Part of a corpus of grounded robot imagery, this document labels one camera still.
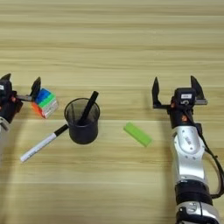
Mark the green rectangular block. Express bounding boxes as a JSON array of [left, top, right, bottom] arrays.
[[122, 122, 153, 148]]

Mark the white marker with black cap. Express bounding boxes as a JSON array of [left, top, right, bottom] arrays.
[[19, 123, 70, 164]]

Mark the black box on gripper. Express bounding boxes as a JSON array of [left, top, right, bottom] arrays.
[[174, 87, 197, 107], [0, 79, 13, 102]]

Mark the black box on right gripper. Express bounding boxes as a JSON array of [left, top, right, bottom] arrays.
[[174, 87, 197, 107]]

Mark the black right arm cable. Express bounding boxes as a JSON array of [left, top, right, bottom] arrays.
[[187, 109, 224, 200]]

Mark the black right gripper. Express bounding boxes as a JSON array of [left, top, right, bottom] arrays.
[[151, 75, 208, 129]]

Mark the black mesh pen cup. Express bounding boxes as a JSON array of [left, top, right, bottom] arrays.
[[64, 97, 101, 145]]

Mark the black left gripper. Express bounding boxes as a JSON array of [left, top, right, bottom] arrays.
[[0, 73, 42, 124]]

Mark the multicoloured puzzle cube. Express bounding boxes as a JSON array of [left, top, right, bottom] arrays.
[[31, 87, 60, 120]]

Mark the black pen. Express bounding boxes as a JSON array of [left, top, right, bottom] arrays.
[[78, 90, 100, 126]]

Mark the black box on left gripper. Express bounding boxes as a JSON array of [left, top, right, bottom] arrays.
[[0, 79, 13, 102]]

